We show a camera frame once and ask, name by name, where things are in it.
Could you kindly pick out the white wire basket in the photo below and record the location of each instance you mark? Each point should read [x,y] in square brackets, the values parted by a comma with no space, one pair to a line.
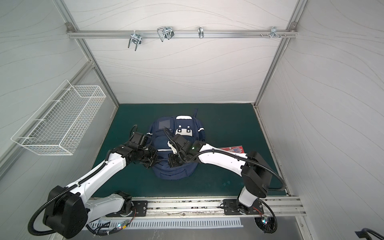
[58,126]

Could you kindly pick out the aluminium crossbar rail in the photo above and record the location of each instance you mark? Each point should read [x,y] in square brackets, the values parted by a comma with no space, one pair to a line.
[179,34]

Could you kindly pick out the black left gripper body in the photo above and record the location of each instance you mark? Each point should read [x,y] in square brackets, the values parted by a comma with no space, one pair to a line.
[148,157]

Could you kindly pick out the white slotted cable duct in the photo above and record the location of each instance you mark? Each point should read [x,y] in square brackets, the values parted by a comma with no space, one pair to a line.
[196,223]

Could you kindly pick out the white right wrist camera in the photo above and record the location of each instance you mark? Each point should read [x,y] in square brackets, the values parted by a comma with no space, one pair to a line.
[172,147]

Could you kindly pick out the metal ring clamp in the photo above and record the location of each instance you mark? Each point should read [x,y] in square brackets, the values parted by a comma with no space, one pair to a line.
[201,32]

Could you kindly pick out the metal u-bolt clamp middle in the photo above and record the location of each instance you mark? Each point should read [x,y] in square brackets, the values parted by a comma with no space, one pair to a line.
[165,32]

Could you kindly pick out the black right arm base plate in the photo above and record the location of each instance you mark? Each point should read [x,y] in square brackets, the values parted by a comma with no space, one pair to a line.
[234,207]

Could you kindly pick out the navy blue student backpack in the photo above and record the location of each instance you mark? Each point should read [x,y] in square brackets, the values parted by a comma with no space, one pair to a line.
[170,137]

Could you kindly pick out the metal bracket clamp right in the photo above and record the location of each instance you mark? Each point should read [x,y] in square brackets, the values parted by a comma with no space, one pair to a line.
[273,34]

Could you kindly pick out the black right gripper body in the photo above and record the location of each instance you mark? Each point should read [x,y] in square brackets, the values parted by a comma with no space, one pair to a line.
[173,158]

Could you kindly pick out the metal u-bolt clamp left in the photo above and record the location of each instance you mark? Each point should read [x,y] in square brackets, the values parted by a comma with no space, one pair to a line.
[135,40]

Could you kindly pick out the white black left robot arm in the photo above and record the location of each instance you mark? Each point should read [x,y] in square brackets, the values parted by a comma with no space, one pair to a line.
[69,209]

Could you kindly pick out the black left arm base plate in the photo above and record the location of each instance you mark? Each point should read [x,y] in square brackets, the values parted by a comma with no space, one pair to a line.
[138,208]

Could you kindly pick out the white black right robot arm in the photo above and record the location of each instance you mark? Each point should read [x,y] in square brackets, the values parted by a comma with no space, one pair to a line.
[254,171]

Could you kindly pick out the metal u-bolt clamp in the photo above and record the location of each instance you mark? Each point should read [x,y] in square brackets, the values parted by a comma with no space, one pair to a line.
[135,40]
[165,32]

